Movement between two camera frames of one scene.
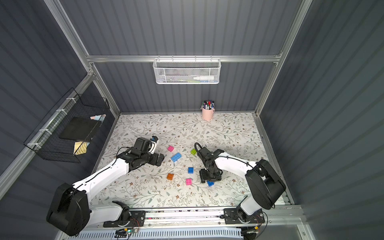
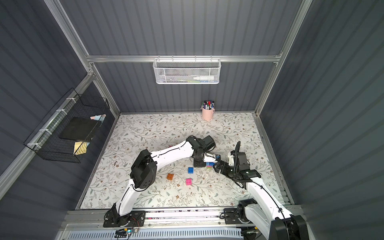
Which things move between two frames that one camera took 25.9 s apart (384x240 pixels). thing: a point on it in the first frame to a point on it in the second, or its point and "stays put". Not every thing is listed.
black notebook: x=79 y=128 stays put
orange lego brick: x=170 y=176 stays put
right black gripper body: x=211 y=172 to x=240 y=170
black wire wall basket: x=66 y=130 stays put
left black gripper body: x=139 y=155 to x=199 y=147
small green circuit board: x=123 y=232 stays put
